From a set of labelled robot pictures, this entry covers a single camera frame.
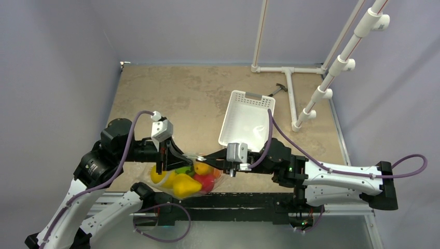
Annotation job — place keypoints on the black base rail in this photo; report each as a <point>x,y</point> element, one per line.
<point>276,208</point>

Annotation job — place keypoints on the clear zip top bag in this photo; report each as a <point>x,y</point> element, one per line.
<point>145,177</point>

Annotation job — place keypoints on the white plastic basket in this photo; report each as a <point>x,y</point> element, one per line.
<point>246,120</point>

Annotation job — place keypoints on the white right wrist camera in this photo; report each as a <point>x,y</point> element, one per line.
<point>237,154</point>

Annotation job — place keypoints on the green ridged squash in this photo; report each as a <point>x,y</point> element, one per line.
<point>185,170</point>

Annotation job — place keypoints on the white pvc pipe frame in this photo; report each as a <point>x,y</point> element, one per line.
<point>373,20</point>

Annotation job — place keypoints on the black hammer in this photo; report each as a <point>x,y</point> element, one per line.
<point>280,87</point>

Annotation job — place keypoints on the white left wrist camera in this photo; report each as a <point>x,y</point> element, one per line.
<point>162,128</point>

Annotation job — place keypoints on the yellow bell pepper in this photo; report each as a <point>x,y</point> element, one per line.
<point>185,186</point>

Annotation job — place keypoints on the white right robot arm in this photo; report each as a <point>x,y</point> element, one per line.
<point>314,183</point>

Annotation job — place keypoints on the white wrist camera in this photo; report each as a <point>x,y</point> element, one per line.
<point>237,154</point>
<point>162,128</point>

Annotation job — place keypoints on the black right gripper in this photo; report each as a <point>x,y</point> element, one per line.
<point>232,164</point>

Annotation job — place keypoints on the red apple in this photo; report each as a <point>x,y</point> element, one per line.
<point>207,182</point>

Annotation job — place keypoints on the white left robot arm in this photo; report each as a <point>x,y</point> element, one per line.
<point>70,226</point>

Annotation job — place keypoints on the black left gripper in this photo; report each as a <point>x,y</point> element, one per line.
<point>173,158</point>

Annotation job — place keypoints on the yellow mango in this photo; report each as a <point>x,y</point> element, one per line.
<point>163,180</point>

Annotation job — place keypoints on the orange fruit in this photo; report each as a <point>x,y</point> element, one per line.
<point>217,173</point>

